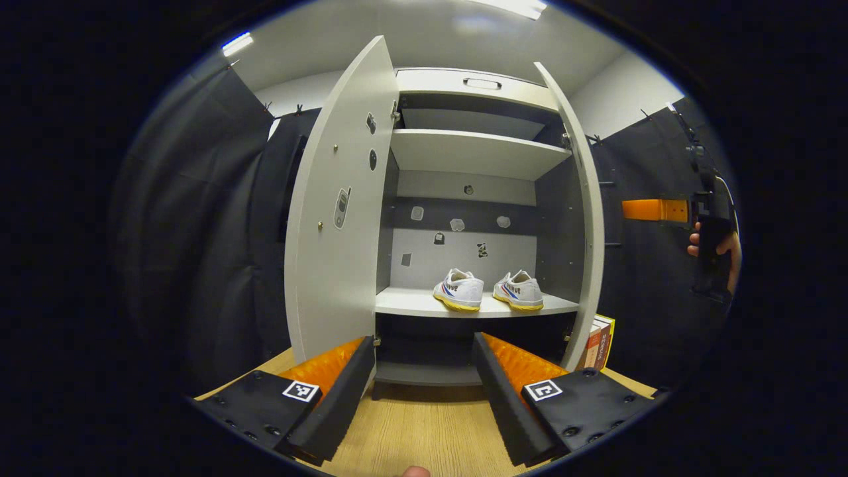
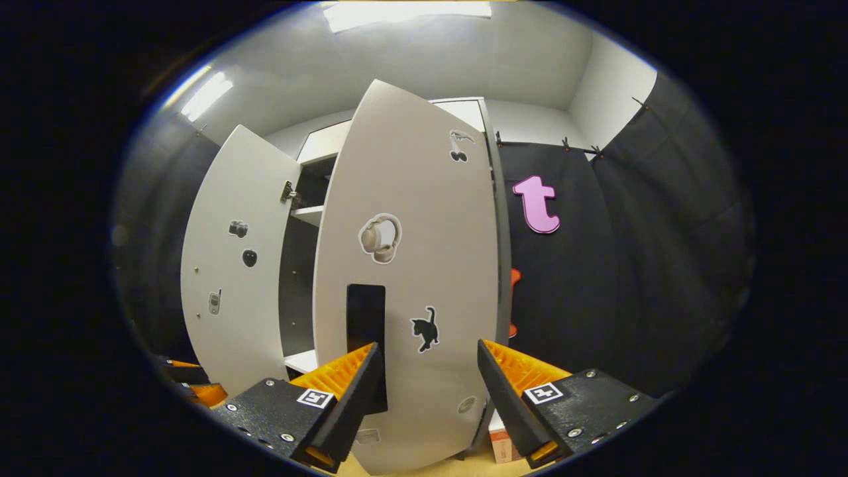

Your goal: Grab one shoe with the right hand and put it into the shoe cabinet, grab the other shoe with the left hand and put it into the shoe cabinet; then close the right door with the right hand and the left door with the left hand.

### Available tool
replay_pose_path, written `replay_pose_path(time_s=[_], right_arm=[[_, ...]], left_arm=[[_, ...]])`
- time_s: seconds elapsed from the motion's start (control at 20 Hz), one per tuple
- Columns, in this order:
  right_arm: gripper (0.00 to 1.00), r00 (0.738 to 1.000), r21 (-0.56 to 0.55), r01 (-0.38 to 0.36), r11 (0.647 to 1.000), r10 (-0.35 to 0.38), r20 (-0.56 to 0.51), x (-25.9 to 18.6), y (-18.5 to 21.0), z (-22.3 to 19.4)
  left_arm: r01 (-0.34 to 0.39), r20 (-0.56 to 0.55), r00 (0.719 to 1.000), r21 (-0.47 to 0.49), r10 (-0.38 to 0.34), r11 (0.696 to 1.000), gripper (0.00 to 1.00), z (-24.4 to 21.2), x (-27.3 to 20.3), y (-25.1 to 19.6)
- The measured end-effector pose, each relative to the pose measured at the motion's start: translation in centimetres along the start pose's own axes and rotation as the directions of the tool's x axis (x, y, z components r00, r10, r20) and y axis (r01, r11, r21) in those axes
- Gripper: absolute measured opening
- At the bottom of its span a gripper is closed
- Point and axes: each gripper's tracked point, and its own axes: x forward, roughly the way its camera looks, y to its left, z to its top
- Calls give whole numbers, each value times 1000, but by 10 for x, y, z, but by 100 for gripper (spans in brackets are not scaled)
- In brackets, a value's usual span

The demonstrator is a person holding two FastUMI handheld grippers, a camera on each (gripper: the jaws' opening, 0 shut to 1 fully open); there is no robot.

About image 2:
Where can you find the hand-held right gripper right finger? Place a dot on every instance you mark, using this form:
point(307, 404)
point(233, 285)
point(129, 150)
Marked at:
point(507, 404)

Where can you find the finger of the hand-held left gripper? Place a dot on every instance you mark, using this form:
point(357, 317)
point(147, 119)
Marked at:
point(182, 371)
point(209, 394)

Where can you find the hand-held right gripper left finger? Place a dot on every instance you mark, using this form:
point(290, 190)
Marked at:
point(351, 404)

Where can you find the white shoe cabinet door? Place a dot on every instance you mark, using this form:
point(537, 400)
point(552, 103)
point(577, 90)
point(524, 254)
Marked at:
point(232, 344)
point(450, 252)

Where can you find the white shoe cabinet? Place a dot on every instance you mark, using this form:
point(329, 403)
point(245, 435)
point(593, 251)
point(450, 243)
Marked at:
point(324, 142)

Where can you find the orange white carton box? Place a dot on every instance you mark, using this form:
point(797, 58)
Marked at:
point(503, 444)

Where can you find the black backdrop cloth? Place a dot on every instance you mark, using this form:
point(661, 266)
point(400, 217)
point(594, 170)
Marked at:
point(629, 265)

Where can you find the ceiling light strip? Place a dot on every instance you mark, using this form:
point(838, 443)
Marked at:
point(207, 95)

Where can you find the ceiling light panel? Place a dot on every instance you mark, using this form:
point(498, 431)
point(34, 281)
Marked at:
point(404, 13)

